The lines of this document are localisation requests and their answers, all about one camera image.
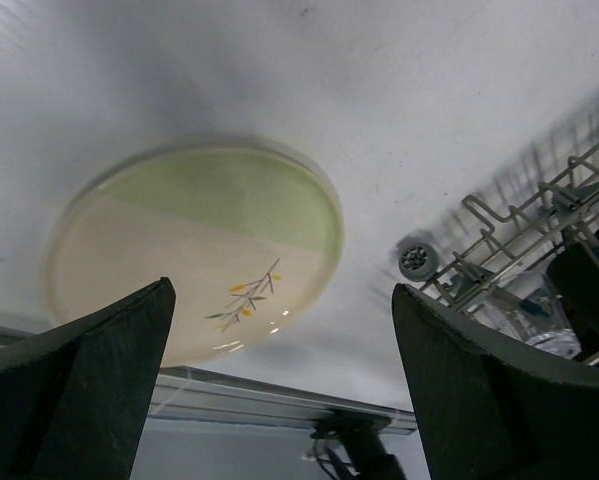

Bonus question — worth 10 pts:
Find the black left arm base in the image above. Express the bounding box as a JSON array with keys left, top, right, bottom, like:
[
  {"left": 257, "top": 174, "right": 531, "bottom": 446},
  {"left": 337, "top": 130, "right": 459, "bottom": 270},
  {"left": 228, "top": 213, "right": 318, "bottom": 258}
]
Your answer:
[{"left": 310, "top": 410, "right": 407, "bottom": 480}]

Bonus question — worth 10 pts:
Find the aluminium frame rail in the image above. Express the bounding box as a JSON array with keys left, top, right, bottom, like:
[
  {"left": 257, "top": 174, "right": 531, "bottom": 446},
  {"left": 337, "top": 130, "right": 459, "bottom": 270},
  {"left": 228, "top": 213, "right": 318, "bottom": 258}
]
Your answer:
[{"left": 0, "top": 305, "right": 417, "bottom": 436}]

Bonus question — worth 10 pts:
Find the clear glass cup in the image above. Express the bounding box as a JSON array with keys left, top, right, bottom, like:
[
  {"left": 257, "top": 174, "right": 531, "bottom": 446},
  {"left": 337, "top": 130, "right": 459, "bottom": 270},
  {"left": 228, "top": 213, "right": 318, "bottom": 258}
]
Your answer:
[{"left": 473, "top": 271, "right": 581, "bottom": 359}]

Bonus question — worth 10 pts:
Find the dark brown mug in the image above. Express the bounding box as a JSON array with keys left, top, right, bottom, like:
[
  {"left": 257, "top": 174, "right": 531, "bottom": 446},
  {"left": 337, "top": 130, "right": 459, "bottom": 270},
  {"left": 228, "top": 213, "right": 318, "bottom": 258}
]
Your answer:
[{"left": 546, "top": 228, "right": 599, "bottom": 360}]

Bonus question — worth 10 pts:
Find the large cream round plate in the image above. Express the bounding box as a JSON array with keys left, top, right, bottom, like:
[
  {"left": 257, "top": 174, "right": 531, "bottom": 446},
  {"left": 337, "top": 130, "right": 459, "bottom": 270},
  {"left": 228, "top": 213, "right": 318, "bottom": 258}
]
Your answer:
[{"left": 44, "top": 145, "right": 345, "bottom": 367}]

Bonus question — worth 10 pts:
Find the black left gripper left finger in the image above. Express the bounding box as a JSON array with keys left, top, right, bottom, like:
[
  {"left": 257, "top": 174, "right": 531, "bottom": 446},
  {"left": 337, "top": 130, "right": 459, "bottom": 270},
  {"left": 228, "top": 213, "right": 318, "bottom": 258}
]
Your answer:
[{"left": 0, "top": 278, "right": 176, "bottom": 479}]

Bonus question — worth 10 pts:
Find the grey wire dish rack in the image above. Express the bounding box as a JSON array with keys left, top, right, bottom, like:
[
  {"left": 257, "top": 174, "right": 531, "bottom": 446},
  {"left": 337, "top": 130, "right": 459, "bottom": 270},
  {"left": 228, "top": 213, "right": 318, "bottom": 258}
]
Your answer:
[{"left": 396, "top": 74, "right": 599, "bottom": 369}]

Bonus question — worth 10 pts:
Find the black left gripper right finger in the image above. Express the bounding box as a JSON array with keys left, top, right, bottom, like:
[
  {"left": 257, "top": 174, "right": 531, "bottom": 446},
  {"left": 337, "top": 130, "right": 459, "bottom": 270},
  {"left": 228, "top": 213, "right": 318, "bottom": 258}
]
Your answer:
[{"left": 392, "top": 284, "right": 599, "bottom": 479}]

